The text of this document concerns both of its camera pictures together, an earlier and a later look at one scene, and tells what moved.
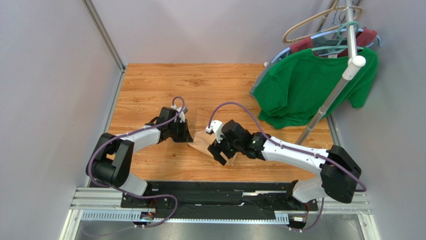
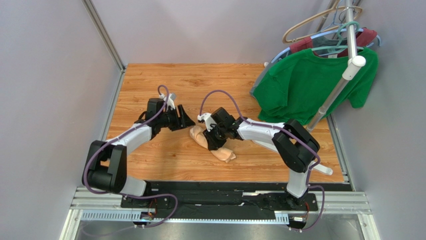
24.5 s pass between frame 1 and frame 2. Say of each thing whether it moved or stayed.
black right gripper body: moved
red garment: stayed
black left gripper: moved
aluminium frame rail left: stayed
